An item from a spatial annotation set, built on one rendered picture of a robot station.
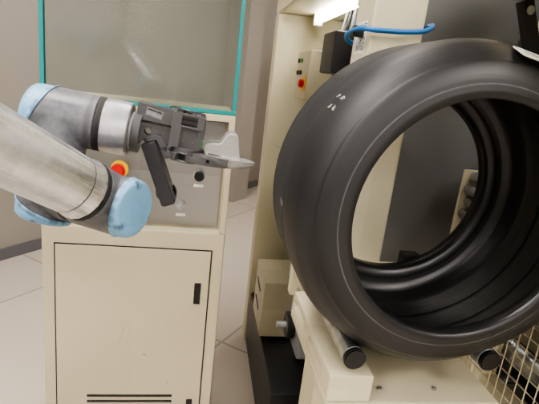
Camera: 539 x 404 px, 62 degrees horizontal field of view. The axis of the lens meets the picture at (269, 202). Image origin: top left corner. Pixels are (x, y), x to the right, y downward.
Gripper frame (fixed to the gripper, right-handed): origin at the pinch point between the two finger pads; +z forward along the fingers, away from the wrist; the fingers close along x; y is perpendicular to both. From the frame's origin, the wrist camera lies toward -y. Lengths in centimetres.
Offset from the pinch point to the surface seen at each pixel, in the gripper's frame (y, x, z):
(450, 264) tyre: -16, 16, 56
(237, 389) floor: -120, 96, 31
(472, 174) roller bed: 4, 40, 69
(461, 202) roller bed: -5, 40, 70
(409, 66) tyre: 22.3, -9.5, 20.1
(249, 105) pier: -9, 424, 41
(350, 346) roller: -28.3, -7.3, 26.0
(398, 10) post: 38, 28, 30
